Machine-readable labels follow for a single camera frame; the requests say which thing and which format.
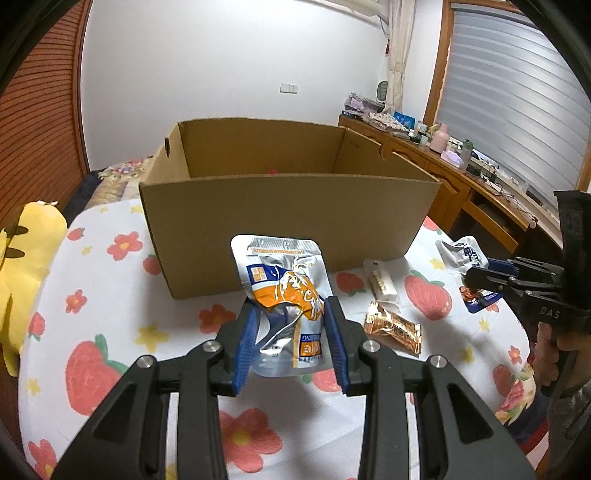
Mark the white wall switch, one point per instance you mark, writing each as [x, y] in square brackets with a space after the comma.
[288, 87]

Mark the green capped bottle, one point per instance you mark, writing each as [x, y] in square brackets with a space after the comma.
[468, 151]

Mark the brown cardboard box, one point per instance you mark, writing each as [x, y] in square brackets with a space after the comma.
[286, 226]

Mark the gold foil snack wrapper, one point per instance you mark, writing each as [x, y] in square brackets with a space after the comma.
[395, 327]

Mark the blue card box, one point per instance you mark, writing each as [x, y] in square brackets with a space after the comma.
[404, 121]

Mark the white snack bar packet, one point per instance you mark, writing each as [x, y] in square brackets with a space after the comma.
[381, 281]

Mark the orange and silver snack packet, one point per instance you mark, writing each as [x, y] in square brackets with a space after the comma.
[281, 281]

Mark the wooden louvered wardrobe door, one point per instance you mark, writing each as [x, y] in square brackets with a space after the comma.
[37, 115]

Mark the wooden desk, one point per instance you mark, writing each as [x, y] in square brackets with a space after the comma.
[461, 194]

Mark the silver and blue snack packet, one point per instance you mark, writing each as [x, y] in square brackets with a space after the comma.
[461, 254]

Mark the grey window blind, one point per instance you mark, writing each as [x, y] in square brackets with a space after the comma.
[517, 83]

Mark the pink bottle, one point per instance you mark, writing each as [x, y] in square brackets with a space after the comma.
[439, 138]

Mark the floral bed quilt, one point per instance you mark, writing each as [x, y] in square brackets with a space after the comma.
[120, 180]

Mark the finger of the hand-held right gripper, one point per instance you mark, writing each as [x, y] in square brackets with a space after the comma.
[489, 279]
[521, 267]

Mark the yellow plush toy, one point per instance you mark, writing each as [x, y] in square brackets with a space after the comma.
[23, 277]

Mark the small white fan heater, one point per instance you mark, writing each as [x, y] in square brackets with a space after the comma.
[382, 92]

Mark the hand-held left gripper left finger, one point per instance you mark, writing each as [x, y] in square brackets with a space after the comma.
[244, 341]

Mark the beige curtain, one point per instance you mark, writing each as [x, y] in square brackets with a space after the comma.
[399, 55]

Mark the person's right hand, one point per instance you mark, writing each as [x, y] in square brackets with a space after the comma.
[545, 360]

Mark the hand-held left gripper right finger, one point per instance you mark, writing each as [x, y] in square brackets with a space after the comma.
[334, 341]

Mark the person's right forearm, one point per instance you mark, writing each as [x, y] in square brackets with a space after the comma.
[572, 420]

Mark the floral fabric pouches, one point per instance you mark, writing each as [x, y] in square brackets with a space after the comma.
[362, 104]

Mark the strawberry and flower print tablecloth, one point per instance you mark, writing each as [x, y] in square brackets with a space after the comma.
[115, 323]

